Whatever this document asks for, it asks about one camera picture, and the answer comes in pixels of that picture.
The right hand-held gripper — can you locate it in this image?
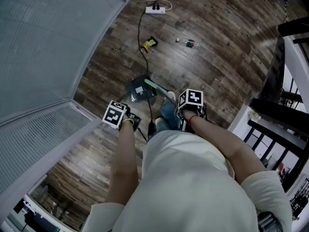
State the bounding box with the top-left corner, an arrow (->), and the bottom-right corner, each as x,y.
177,88 -> 208,132

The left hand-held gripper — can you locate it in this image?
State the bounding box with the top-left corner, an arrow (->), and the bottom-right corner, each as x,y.
101,100 -> 142,131

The dark dustpan with teal handle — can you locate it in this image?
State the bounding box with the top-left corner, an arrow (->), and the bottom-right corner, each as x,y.
125,73 -> 176,105

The clear plastic bottle trash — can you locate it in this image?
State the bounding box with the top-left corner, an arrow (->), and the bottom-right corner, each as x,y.
182,39 -> 200,48

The yellow snack wrapper trash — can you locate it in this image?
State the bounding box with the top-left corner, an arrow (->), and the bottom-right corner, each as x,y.
141,36 -> 159,53

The person's right forearm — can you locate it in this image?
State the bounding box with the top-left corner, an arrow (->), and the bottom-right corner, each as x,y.
183,108 -> 269,186

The person's left forearm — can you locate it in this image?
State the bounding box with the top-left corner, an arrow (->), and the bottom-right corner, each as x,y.
105,118 -> 142,206

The wooden floor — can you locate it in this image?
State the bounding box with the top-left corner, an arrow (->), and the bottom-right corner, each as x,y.
28,0 -> 309,231

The person's blue jeans leg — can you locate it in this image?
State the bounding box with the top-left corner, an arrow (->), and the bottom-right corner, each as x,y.
156,100 -> 181,133

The black power adapter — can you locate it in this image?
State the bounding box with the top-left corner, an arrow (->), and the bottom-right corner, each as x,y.
147,122 -> 155,140

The black staircase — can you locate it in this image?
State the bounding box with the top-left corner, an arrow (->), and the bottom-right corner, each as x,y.
248,15 -> 309,193

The person's white shirt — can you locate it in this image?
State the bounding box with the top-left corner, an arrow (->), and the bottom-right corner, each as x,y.
82,129 -> 293,232

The white power strip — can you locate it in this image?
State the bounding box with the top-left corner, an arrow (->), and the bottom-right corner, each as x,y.
145,6 -> 167,15

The frosted glass partition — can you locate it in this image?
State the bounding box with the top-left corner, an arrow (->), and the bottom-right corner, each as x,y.
0,0 -> 136,203

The black equipment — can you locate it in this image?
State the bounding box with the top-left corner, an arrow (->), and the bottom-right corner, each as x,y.
13,197 -> 61,232

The long black cable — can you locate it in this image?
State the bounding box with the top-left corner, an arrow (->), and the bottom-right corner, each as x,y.
116,0 -> 160,143

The grey shoulder strap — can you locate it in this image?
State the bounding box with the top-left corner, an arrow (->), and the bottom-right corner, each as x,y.
256,211 -> 284,232

